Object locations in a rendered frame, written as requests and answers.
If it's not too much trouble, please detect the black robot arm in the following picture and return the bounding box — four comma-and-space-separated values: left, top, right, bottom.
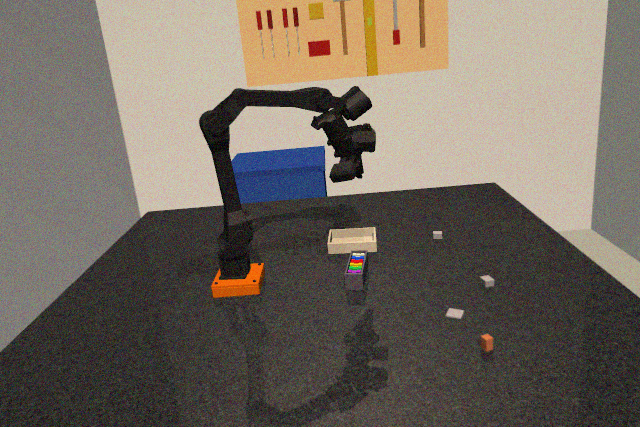
199, 86, 376, 280

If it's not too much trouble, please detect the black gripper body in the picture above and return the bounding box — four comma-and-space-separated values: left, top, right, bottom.
327, 125, 363, 183

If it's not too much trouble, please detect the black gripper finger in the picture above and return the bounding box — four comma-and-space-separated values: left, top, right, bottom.
355, 159, 362, 179
355, 151, 364, 174

